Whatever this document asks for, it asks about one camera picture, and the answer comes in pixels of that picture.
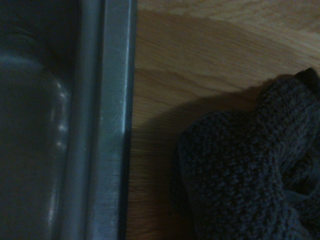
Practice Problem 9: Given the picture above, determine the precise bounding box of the dark knitted towel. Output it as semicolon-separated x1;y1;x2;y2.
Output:
169;67;320;240

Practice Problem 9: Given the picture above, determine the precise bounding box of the stainless steel sink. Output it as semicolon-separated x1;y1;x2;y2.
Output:
0;0;138;240

